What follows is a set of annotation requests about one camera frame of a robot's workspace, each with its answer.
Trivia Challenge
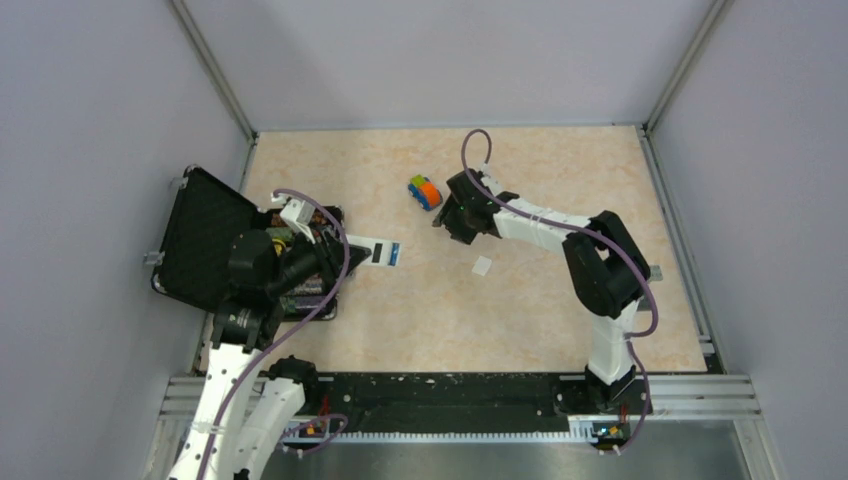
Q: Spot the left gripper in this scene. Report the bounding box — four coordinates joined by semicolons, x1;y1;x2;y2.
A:
266;219;371;296

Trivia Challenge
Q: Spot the white remote control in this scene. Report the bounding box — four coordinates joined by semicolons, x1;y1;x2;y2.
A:
347;234;401;267

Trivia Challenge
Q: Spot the white battery cover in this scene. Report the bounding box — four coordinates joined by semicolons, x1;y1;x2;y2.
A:
472;256;493;276

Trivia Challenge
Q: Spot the blue battery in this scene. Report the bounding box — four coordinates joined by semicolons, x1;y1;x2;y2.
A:
389;243;400;266

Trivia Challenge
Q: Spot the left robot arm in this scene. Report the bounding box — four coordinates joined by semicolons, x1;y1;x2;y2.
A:
169;230;374;479

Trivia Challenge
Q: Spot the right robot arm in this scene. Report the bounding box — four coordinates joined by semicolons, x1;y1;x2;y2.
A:
434;170;650;412

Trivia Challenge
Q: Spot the colourful toy car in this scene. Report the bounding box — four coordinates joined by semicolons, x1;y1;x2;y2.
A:
407;175;443;211

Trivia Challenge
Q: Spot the black open case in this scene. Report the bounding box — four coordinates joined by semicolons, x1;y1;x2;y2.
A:
151;166;353;321

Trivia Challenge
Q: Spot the grey brick baseplate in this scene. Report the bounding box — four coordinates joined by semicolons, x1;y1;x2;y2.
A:
638;264;663;312

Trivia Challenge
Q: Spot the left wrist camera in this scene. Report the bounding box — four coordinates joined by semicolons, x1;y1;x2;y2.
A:
271;192;316;244

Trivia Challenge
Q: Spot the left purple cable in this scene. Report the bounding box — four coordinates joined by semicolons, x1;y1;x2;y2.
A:
195;188;351;480

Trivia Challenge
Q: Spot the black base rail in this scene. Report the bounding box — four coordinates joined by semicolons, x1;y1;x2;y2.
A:
264;370;654;445

